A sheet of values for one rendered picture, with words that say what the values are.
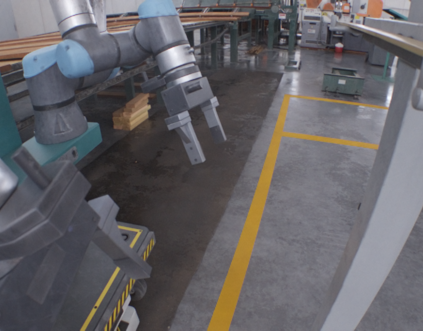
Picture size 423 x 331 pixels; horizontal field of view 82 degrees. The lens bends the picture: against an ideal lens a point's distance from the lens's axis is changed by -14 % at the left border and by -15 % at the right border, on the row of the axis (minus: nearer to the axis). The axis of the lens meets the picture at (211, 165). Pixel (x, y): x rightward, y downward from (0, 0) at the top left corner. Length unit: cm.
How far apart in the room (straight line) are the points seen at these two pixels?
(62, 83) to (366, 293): 78
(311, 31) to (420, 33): 830
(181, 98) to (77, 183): 38
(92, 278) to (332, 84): 350
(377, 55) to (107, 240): 684
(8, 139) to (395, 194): 82
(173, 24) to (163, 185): 135
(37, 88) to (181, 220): 104
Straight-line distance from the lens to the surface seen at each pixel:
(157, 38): 58
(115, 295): 87
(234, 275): 128
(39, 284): 23
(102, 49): 59
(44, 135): 79
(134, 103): 268
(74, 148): 77
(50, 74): 75
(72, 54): 56
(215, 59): 500
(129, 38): 63
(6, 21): 837
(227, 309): 119
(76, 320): 86
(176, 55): 56
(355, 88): 390
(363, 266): 45
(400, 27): 37
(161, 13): 58
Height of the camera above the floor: 102
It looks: 31 degrees down
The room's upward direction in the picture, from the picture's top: 1 degrees counter-clockwise
